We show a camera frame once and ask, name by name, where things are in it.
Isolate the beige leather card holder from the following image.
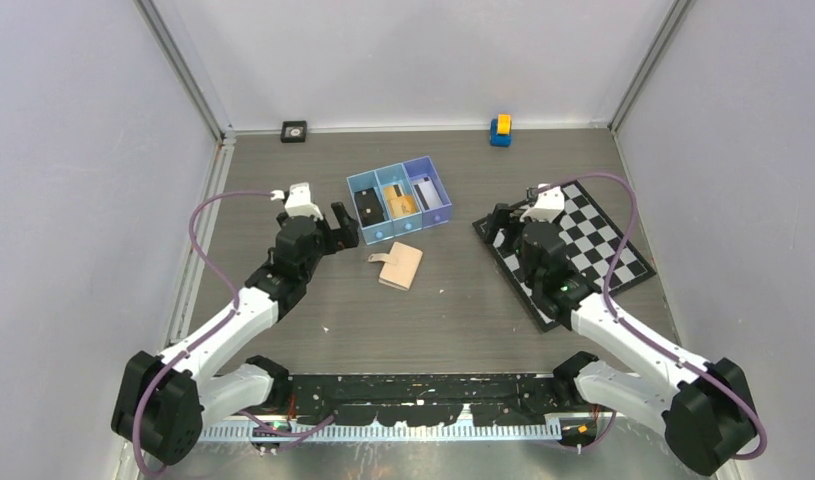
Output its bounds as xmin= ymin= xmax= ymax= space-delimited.
xmin=367 ymin=242 xmax=423 ymax=291

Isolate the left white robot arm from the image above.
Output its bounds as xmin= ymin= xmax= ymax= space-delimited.
xmin=111 ymin=202 xmax=359 ymax=465

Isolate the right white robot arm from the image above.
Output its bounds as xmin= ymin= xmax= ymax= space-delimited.
xmin=473 ymin=204 xmax=767 ymax=476

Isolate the black item in tray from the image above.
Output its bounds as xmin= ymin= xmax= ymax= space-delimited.
xmin=354 ymin=188 xmax=385 ymax=227

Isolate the black and white chessboard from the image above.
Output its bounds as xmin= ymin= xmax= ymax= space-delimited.
xmin=487 ymin=181 xmax=656 ymax=332

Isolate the orange item in tray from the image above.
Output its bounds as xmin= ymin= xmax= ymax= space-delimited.
xmin=382 ymin=183 xmax=419 ymax=219

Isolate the blue three-compartment organizer tray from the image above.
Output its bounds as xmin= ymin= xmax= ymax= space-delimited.
xmin=346 ymin=156 xmax=453 ymax=245

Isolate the blue and yellow toy block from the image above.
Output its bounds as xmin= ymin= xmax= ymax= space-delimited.
xmin=489 ymin=114 xmax=512 ymax=147

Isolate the small black square box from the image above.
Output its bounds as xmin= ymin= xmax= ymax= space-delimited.
xmin=280 ymin=120 xmax=308 ymax=143

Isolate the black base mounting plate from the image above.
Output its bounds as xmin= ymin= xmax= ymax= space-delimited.
xmin=246 ymin=373 xmax=597 ymax=427

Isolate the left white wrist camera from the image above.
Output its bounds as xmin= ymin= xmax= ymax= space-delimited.
xmin=269 ymin=182 xmax=324 ymax=220

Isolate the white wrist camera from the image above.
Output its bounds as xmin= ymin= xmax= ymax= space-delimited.
xmin=269 ymin=182 xmax=324 ymax=220
xmin=520 ymin=184 xmax=566 ymax=223

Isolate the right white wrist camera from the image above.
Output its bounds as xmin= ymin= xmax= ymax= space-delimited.
xmin=520 ymin=184 xmax=566 ymax=223

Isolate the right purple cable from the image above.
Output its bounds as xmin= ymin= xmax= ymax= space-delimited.
xmin=536 ymin=172 xmax=769 ymax=462

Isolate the purple cable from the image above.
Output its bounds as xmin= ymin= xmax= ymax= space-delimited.
xmin=131 ymin=190 xmax=342 ymax=480
xmin=536 ymin=172 xmax=769 ymax=462

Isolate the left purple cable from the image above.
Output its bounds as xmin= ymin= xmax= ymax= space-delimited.
xmin=131 ymin=190 xmax=342 ymax=480

